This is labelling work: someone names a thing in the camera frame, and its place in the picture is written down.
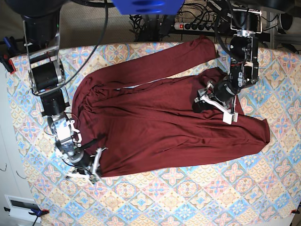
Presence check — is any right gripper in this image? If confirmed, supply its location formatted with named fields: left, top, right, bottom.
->
left=55, top=138, right=102, bottom=177

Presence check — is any white power strip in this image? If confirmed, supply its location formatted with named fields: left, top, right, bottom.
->
left=174, top=22, right=214, bottom=32

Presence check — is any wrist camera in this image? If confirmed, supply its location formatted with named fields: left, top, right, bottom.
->
left=222, top=112, right=238, bottom=125
left=89, top=174, right=101, bottom=185

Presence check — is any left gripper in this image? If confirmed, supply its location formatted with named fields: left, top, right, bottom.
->
left=192, top=80, right=238, bottom=113

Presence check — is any blue orange clamp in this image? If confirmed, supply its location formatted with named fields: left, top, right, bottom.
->
left=0, top=36, right=16, bottom=74
left=4, top=207, right=49, bottom=226

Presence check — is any patterned tablecloth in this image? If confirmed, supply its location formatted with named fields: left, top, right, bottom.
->
left=5, top=48, right=301, bottom=226

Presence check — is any dark red t-shirt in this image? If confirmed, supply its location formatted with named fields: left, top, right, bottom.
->
left=71, top=36, right=270, bottom=177

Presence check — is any blue orange clamp upper left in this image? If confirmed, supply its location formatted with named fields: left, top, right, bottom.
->
left=0, top=36, right=16, bottom=74

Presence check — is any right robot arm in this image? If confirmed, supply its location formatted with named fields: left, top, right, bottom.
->
left=6, top=0, right=103, bottom=182

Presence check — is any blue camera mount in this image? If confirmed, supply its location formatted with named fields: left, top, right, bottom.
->
left=112, top=0, right=184, bottom=15

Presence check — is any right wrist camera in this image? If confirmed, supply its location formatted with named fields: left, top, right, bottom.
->
left=89, top=174, right=101, bottom=185

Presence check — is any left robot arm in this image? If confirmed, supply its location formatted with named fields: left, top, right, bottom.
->
left=192, top=0, right=297, bottom=113

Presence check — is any blue orange clamp lower left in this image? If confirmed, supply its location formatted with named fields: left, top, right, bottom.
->
left=4, top=207, right=49, bottom=226

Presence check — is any black round object top right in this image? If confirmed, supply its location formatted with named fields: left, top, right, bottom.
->
left=279, top=13, right=293, bottom=31

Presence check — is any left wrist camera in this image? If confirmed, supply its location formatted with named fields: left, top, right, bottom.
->
left=222, top=112, right=238, bottom=125

